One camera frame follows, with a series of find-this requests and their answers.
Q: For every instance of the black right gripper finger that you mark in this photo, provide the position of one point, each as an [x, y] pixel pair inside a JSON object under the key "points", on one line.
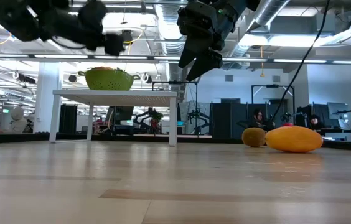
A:
{"points": [[192, 51], [205, 65]]}

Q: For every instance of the black metal table frame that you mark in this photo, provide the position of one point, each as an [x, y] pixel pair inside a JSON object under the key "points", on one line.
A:
{"points": [[23, 137]]}

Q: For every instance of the yellow orange toy mango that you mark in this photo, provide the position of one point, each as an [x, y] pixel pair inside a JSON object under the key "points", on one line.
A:
{"points": [[293, 139]]}

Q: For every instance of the person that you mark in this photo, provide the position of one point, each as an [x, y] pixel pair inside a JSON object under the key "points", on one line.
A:
{"points": [[259, 117], [18, 121], [315, 122]]}

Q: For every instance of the background computer monitor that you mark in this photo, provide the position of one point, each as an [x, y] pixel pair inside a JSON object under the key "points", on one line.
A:
{"points": [[337, 110]]}

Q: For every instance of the white square pillar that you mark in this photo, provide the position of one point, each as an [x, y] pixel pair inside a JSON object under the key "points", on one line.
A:
{"points": [[46, 102]]}

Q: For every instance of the green colander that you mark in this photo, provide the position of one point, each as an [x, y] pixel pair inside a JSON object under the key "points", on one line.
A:
{"points": [[108, 81]]}

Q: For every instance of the long ceiling light rail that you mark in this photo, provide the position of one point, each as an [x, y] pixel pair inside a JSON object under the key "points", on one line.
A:
{"points": [[256, 60]]}

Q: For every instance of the black background rig frame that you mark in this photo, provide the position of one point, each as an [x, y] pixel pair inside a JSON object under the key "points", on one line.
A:
{"points": [[175, 82], [272, 86]]}

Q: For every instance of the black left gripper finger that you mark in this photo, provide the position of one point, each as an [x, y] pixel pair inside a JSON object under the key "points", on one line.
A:
{"points": [[113, 49], [114, 40]]}

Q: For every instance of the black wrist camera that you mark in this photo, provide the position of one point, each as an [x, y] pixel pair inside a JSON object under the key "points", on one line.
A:
{"points": [[91, 12], [197, 18]]}

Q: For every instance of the dark background monitor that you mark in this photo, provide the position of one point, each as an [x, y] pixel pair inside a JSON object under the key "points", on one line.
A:
{"points": [[122, 113]]}

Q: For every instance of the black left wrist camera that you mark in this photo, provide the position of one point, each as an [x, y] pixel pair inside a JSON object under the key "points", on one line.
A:
{"points": [[91, 12]]}

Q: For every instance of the black partition panel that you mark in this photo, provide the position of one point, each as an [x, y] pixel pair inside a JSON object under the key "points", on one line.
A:
{"points": [[225, 118]]}

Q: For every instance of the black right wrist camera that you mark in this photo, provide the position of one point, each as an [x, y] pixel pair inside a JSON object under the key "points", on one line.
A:
{"points": [[197, 18]]}

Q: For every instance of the small black ceiling spotlight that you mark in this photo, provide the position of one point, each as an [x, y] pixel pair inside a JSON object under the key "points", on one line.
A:
{"points": [[26, 79], [147, 77], [73, 78]]}

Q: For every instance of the tall black cabinet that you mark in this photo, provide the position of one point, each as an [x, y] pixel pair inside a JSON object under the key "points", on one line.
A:
{"points": [[68, 119]]}

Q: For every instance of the slanted silver ribbed duct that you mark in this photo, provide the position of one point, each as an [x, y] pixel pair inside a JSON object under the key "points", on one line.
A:
{"points": [[272, 11]]}

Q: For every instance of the red bowl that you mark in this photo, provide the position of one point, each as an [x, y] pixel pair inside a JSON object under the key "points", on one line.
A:
{"points": [[287, 124]]}

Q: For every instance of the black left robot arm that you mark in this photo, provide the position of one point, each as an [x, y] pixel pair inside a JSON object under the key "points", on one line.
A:
{"points": [[16, 15]]}

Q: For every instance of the white perforated shelf riser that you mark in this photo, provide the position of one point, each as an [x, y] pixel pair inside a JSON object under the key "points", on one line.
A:
{"points": [[150, 99]]}

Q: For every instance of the brown toy kiwi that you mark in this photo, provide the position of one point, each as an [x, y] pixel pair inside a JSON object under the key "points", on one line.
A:
{"points": [[252, 137]]}

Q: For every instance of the large silver ribbed duct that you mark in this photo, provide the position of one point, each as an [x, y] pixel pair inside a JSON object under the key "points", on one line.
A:
{"points": [[166, 28]]}

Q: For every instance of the black background robot arm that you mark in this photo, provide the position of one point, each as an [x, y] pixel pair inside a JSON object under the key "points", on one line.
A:
{"points": [[198, 116], [154, 119]]}

